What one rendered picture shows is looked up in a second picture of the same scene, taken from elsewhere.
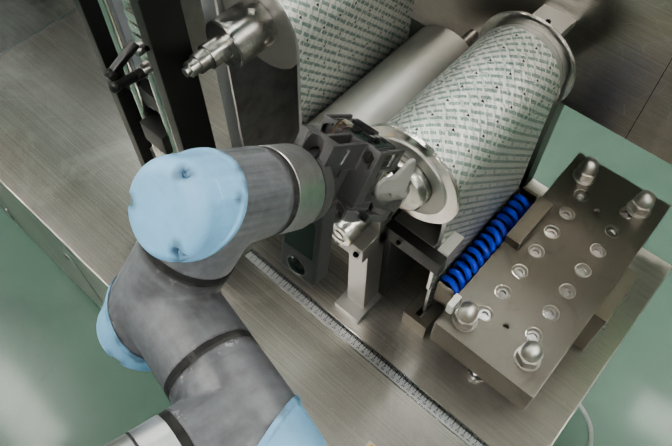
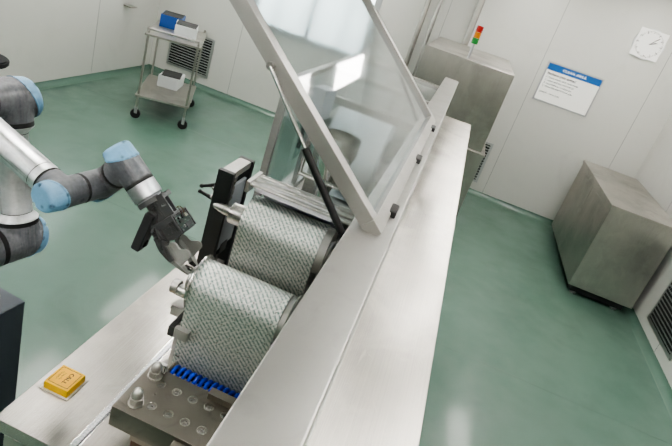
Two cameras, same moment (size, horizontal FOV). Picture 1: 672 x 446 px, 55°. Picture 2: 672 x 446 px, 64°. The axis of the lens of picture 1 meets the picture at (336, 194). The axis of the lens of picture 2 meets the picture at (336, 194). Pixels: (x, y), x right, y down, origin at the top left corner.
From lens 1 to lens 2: 1.22 m
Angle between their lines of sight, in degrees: 53
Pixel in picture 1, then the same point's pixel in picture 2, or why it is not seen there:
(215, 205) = (116, 149)
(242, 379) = (72, 180)
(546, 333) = (153, 411)
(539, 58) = (276, 304)
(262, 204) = (125, 167)
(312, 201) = (139, 192)
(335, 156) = (160, 198)
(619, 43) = not seen: hidden behind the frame
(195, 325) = (89, 174)
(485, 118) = (229, 286)
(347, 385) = (119, 369)
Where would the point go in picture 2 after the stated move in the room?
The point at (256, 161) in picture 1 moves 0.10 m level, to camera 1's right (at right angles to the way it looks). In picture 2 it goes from (139, 165) to (145, 184)
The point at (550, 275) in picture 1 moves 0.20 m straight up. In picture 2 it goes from (193, 414) to (211, 349)
